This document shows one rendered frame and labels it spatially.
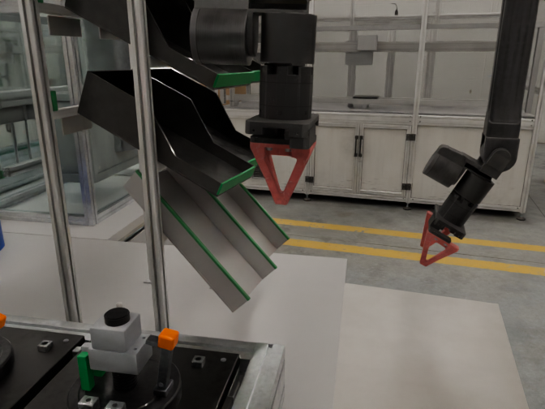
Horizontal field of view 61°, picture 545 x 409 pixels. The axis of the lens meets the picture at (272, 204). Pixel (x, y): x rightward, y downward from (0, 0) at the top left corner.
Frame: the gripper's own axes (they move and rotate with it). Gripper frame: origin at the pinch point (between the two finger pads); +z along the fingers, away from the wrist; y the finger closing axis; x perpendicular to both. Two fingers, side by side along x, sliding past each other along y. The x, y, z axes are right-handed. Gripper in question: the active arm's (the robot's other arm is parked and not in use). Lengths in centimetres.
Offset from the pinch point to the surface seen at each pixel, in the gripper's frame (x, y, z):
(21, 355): -38.2, -0.1, 28.1
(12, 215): -107, -79, 39
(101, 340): -19.7, 7.4, 17.6
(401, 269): 41, -255, 120
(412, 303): 23, -49, 37
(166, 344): -12.1, 6.0, 17.7
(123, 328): -17.2, 6.7, 15.9
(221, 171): -14.8, -23.5, 3.5
